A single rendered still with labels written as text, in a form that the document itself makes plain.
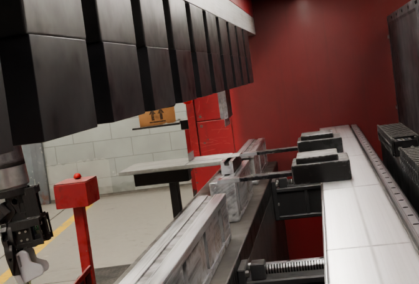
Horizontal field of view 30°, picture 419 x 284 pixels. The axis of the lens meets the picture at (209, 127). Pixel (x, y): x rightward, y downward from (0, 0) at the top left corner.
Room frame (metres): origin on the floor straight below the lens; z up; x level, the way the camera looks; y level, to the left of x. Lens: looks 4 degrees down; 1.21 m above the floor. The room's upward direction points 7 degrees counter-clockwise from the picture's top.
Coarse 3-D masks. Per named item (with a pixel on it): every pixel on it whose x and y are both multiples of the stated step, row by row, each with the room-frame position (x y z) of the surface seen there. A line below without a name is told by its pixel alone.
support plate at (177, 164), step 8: (168, 160) 2.11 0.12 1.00; (176, 160) 2.08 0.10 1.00; (184, 160) 2.05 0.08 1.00; (208, 160) 1.97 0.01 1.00; (216, 160) 1.95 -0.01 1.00; (128, 168) 2.03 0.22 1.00; (136, 168) 2.01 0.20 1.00; (144, 168) 1.98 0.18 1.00; (152, 168) 1.95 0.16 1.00; (160, 168) 1.94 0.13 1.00; (168, 168) 1.94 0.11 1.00; (176, 168) 1.94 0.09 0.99; (184, 168) 1.94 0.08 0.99
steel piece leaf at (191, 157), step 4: (192, 152) 2.05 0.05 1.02; (188, 156) 1.98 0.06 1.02; (192, 156) 2.04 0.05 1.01; (204, 156) 2.06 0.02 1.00; (208, 156) 2.05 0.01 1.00; (212, 156) 2.04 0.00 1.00; (216, 156) 2.02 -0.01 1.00; (220, 156) 2.01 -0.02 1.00; (224, 156) 1.99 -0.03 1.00; (228, 156) 1.98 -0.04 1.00; (188, 160) 1.98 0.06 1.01; (192, 160) 2.01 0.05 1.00; (196, 160) 1.99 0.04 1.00; (200, 160) 1.98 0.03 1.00; (204, 160) 1.98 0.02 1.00
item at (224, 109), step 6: (228, 90) 2.03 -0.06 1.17; (222, 96) 1.96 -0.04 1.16; (228, 96) 2.02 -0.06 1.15; (222, 102) 1.96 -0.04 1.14; (228, 102) 2.00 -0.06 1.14; (222, 108) 1.96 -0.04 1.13; (228, 108) 1.98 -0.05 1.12; (222, 114) 1.96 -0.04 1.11; (228, 114) 1.97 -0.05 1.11; (228, 120) 2.03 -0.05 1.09
